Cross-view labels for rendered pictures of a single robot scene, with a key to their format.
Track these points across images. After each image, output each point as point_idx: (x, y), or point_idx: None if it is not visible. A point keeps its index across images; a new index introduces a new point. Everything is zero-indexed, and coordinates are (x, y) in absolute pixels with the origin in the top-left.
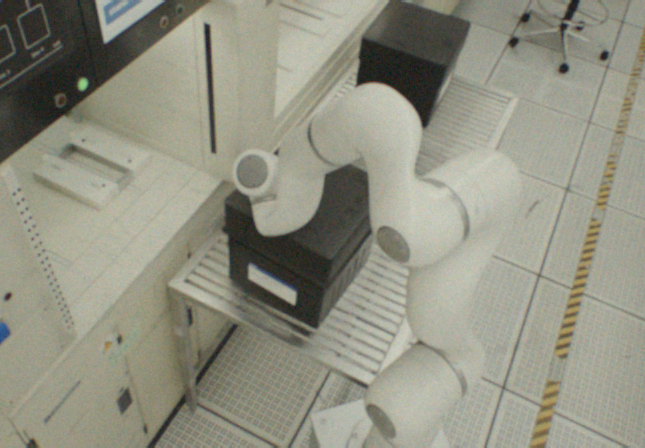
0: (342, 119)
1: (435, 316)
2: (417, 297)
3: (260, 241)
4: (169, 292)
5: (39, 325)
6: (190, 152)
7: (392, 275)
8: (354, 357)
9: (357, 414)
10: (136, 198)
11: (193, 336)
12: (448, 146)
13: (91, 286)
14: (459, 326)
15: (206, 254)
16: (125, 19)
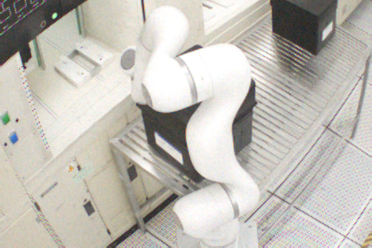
0: (145, 24)
1: (198, 154)
2: (187, 140)
3: (155, 114)
4: (110, 146)
5: (31, 141)
6: None
7: (265, 153)
8: None
9: None
10: (99, 82)
11: (139, 186)
12: (327, 69)
13: (63, 131)
14: (217, 163)
15: (137, 125)
16: None
